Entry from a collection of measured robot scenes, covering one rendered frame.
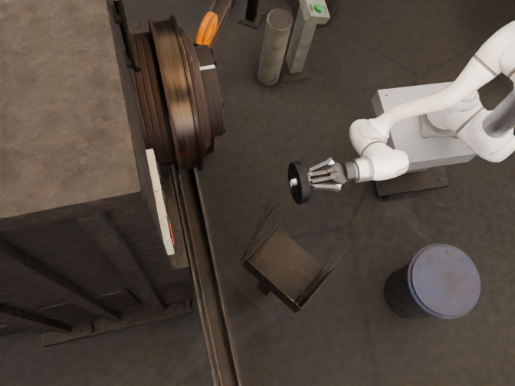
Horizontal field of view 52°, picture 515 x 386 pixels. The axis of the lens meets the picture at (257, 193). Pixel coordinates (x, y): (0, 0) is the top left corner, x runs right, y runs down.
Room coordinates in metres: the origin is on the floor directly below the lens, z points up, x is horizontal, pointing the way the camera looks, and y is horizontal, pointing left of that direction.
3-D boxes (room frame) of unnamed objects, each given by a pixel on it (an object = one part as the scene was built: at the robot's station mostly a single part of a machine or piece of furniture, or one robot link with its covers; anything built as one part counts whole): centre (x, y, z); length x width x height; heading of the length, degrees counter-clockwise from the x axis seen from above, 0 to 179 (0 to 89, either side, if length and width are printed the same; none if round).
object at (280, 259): (0.43, -0.19, 0.36); 0.26 x 0.20 x 0.72; 64
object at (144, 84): (0.70, 0.39, 1.11); 0.47 x 0.10 x 0.47; 29
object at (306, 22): (1.69, 0.01, 0.31); 0.24 x 0.16 x 0.62; 29
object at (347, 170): (0.77, -0.27, 0.84); 0.09 x 0.08 x 0.07; 119
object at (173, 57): (0.74, 0.32, 1.11); 0.47 x 0.06 x 0.47; 29
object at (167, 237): (0.39, 0.25, 1.15); 0.26 x 0.02 x 0.18; 29
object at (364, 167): (0.80, -0.33, 0.83); 0.09 x 0.06 x 0.09; 29
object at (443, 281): (0.61, -0.87, 0.22); 0.32 x 0.32 x 0.43
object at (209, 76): (0.78, 0.23, 1.11); 0.28 x 0.06 x 0.28; 29
